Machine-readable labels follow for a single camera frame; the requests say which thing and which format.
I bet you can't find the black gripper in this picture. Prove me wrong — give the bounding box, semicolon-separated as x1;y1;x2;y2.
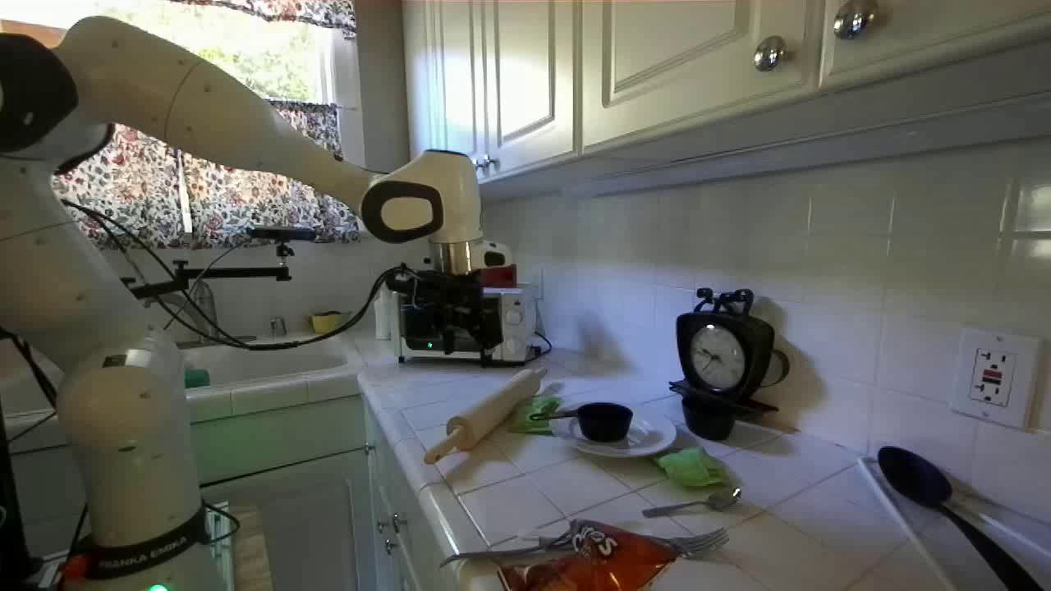
403;270;507;358

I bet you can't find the wooden rolling pin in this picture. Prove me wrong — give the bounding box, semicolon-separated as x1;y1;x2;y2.
419;365;547;467

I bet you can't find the white toaster oven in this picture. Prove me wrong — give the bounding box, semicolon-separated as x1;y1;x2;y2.
390;255;542;371

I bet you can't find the white upper cabinet door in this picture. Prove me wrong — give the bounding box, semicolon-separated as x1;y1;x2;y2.
816;0;1051;91
480;0;580;179
400;0;489;184
574;0;826;155

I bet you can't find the red plastic container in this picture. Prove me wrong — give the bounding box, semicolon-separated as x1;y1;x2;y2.
474;260;518;292

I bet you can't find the white soap bottle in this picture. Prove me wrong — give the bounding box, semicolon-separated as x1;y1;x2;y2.
373;289;400;342

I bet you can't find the green pistachio snack bag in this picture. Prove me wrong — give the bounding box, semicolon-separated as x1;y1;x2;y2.
505;392;567;440

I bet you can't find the small yellow dish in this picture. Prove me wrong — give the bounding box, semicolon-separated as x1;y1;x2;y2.
306;308;348;339

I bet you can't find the white kitchen sink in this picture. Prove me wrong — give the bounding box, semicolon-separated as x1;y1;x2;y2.
178;332;368;423

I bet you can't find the white counter base cabinet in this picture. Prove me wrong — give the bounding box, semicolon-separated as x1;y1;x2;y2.
362;408;474;591

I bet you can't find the white round plate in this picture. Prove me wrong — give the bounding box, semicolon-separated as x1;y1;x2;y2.
552;408;680;464

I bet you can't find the white sink base cabinet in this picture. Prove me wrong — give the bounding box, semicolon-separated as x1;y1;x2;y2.
194;393;382;591

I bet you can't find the metal sink faucet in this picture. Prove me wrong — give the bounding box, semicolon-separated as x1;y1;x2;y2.
180;277;223;343

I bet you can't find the black dial kitchen scale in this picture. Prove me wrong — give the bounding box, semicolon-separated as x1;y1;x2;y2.
665;285;795;420

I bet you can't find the small black cup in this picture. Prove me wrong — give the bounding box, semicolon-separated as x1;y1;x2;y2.
680;392;742;442

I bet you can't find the orange chips bag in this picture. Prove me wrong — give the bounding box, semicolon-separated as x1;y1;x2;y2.
494;517;684;591

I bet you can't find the green folded cloth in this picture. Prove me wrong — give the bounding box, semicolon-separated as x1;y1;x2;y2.
652;442;735;492

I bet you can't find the metal spoon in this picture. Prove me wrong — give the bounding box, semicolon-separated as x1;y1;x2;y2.
639;483;747;522

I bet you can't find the metal fork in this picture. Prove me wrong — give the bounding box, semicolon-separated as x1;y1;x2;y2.
438;525;732;569

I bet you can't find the floral window curtain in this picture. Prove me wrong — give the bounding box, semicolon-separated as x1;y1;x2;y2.
44;99;364;249

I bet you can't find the floral window valance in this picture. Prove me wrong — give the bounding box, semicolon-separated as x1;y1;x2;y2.
178;0;362;34

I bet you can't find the round metal cabinet knob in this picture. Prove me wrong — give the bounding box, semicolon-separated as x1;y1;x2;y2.
830;0;882;43
747;34;795;74

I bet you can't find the black ladle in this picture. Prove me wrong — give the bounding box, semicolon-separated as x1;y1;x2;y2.
872;442;1047;591

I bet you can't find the black measuring cup with handle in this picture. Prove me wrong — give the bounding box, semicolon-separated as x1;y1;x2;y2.
545;401;638;445

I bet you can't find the black stereo camera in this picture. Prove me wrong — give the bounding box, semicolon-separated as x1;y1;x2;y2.
243;223;320;245

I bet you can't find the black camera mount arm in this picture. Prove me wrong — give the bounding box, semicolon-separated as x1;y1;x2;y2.
120;239;297;302

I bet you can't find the white wall power outlet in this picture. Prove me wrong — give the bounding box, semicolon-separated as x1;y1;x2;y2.
948;321;1044;433

